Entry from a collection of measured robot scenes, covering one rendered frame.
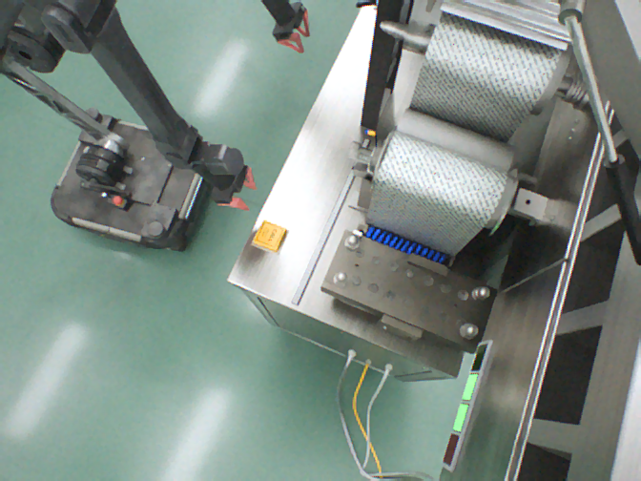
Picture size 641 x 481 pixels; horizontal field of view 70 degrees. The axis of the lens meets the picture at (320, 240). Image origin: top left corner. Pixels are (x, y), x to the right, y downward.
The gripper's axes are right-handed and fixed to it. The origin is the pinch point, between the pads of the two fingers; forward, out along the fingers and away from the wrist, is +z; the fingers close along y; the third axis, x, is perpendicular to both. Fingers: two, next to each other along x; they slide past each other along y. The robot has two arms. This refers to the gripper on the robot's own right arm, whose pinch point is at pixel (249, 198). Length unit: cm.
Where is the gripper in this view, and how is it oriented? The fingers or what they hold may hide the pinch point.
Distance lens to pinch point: 118.1
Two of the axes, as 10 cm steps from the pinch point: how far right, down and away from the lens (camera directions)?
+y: 2.7, -9.2, 2.9
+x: -8.4, -0.7, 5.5
